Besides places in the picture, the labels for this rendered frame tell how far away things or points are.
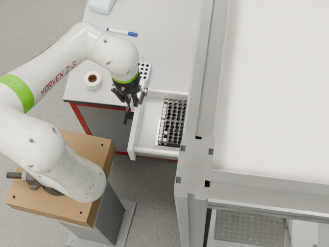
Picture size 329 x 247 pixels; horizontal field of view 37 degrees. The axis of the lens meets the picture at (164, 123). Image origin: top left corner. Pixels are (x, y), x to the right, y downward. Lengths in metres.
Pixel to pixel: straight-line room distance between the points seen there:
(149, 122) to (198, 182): 1.30
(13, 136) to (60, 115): 1.72
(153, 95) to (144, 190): 0.88
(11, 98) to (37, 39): 1.92
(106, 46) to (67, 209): 0.62
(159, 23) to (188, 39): 0.15
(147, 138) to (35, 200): 0.46
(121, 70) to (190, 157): 0.89
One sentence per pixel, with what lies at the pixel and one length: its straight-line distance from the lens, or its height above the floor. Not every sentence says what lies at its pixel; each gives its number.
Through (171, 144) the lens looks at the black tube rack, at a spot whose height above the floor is 0.87.
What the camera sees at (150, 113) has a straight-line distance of 1.88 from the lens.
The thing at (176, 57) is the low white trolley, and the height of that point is 0.76.
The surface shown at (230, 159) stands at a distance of 0.61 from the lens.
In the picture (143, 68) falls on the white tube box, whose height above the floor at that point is 0.79.
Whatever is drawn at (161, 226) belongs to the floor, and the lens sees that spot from 2.60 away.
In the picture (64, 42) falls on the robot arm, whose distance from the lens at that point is 1.45.
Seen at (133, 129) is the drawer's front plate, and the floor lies 0.93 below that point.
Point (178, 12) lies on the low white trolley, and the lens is 2.20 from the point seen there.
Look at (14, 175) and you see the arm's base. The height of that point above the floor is 0.90.
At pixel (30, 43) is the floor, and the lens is 3.17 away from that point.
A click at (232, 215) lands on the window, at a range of 0.71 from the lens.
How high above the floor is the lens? 2.54
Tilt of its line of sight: 67 degrees down
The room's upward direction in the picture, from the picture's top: 8 degrees counter-clockwise
